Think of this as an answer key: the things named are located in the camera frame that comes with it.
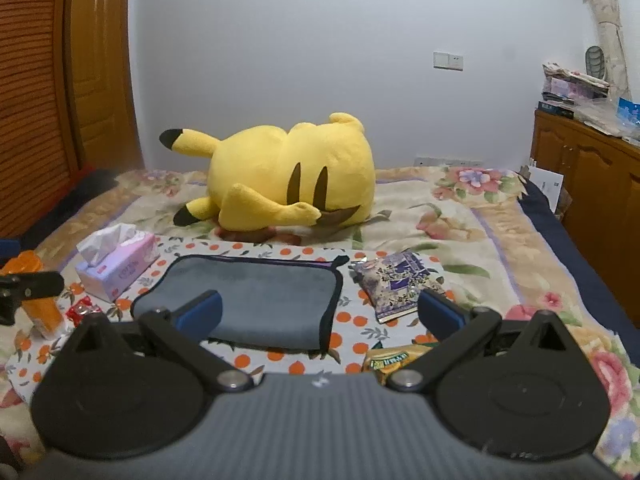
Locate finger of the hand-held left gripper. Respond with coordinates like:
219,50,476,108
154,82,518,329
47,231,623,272
0,271,66,326

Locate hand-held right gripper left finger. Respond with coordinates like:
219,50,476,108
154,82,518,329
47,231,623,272
65,289,254,394

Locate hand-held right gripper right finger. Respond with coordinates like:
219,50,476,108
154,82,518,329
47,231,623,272
387,287,576,394

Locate grey towel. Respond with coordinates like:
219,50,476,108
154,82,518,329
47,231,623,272
131,254,350,352

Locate orange plastic bottle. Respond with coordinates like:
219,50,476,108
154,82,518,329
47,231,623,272
0,251,67,339

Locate red candy wrapper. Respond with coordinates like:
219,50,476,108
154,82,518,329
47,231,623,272
65,297,103,322

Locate purple snack packet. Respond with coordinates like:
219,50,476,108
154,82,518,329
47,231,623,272
350,251,448,324

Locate yellow snack packet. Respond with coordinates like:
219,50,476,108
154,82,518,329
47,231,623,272
362,342,441,373

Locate pink tissue box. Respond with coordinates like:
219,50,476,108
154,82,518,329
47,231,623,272
75,223,161,303

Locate orange dotted white cloth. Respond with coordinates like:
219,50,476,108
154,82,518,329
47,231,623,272
5,240,451,401

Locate floral blanket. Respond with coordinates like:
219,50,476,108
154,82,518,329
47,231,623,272
0,165,640,478

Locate navy bed sheet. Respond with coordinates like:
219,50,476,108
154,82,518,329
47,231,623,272
517,180,640,331

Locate yellow plush toy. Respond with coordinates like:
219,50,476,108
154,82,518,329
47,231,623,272
159,112,376,233

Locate white paper envelope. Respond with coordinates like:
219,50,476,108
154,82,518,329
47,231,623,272
527,165,565,212

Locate wooden louvered wardrobe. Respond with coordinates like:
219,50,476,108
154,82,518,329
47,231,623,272
0,0,81,241

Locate wooden cabinet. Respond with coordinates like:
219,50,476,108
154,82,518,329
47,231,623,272
530,109,640,311

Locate wooden door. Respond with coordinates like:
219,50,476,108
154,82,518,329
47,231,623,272
62,0,146,171

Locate dark book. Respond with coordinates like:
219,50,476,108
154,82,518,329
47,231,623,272
537,101,576,120

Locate clear plastic bag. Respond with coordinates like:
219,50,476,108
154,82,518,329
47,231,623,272
575,96,640,141

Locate stack of papers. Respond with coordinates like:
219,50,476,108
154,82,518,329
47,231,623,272
542,61,611,106

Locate blue tissue pack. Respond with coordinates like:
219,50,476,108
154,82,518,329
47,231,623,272
616,96,640,128

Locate grey oval fan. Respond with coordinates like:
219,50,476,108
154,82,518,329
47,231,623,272
585,46,608,81

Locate floral wrapped roll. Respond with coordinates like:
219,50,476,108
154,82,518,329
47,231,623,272
580,0,631,101

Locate white wall socket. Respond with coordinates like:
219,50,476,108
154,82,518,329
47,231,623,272
414,157,485,167

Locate white wall switch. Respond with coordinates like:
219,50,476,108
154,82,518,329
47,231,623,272
433,51,465,71

